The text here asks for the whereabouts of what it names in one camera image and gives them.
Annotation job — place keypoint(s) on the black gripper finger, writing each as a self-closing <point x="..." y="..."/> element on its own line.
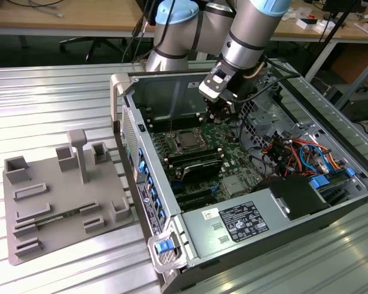
<point x="227" y="110"/>
<point x="213" y="110"/>

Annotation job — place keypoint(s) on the CPU with silver top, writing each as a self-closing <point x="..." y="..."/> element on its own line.
<point x="187" y="139"/>

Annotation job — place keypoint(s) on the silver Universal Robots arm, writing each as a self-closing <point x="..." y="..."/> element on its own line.
<point x="248" y="33"/>

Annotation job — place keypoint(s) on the CPU socket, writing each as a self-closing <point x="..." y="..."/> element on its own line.
<point x="192" y="149"/>

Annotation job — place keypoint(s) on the black RAM slot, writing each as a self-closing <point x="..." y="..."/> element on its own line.
<point x="162" y="123"/>
<point x="162" y="119"/>
<point x="191" y="153"/>
<point x="196" y="160"/>

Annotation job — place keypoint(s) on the black expansion slot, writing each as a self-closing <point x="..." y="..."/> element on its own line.
<point x="196" y="192"/>
<point x="199" y="202"/>

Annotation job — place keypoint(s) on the metal drive cage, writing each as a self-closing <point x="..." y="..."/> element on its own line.
<point x="274" y="121"/>

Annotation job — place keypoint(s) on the green motherboard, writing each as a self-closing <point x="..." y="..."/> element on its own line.
<point x="233" y="159"/>

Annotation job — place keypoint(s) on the black graphics card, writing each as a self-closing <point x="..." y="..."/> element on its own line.
<point x="199" y="171"/>

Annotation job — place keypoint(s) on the silver chipset heat sink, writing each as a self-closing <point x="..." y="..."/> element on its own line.
<point x="233" y="186"/>

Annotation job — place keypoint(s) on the grey open PC case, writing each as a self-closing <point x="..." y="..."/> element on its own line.
<point x="132" y="134"/>

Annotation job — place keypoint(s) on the white box with black lid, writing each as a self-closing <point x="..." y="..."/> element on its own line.
<point x="306" y="24"/>

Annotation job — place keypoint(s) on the plain white box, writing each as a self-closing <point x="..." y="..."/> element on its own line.
<point x="323" y="27"/>

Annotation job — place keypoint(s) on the black plastic air shroud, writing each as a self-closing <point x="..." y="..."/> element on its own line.
<point x="291" y="196"/>

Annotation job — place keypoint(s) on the brown cardboard box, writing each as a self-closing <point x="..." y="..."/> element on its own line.
<point x="352" y="64"/>

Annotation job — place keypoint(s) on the blue disk carrier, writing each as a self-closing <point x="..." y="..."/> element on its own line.
<point x="320" y="181"/>

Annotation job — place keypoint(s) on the black monitor stand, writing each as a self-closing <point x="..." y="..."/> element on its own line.
<point x="331" y="6"/>

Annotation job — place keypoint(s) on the black computer under desk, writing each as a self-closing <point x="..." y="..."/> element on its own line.
<point x="362" y="105"/>

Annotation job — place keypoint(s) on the grey power supply unit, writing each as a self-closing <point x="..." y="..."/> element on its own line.
<point x="202" y="235"/>

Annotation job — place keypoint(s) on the small blue plastic clip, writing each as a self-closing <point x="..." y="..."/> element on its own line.
<point x="349" y="172"/>

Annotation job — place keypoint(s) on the black office chair base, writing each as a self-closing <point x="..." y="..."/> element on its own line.
<point x="93" y="43"/>

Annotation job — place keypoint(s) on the blue case latch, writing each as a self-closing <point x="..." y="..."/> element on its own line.
<point x="162" y="247"/>

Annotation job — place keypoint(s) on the wooden desk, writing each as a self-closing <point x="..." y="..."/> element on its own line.
<point x="79" y="15"/>

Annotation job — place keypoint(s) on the grey parts rack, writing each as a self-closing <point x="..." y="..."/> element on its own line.
<point x="64" y="190"/>

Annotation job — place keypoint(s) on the green RAM stick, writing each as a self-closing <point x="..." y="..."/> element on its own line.
<point x="53" y="218"/>

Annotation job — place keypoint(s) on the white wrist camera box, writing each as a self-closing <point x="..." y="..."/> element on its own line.
<point x="213" y="85"/>

